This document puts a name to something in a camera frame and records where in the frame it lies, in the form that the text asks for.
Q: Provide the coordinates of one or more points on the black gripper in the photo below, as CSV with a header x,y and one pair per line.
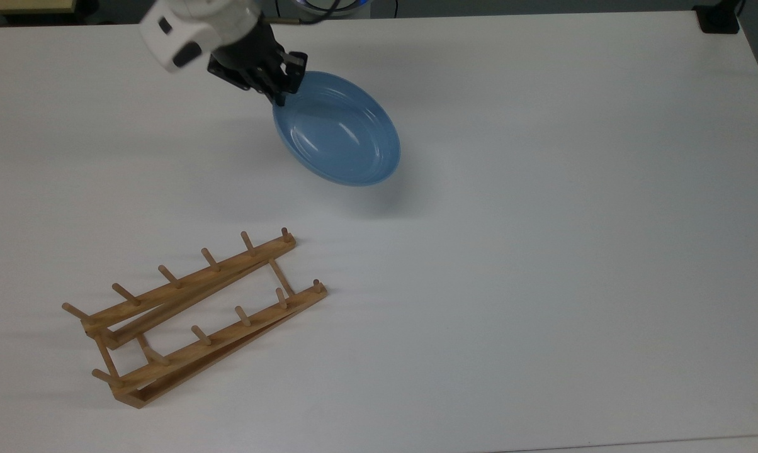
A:
x,y
250,60

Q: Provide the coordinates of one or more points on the blue round plate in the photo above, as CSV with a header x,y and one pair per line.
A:
x,y
341,132

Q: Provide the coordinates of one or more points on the black table clamp base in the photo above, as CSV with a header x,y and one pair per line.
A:
x,y
719,20

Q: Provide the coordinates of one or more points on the wooden plate rack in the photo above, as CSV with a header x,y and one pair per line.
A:
x,y
184,284

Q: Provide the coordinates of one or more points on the yellow wooden board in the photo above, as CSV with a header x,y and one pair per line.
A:
x,y
23,5

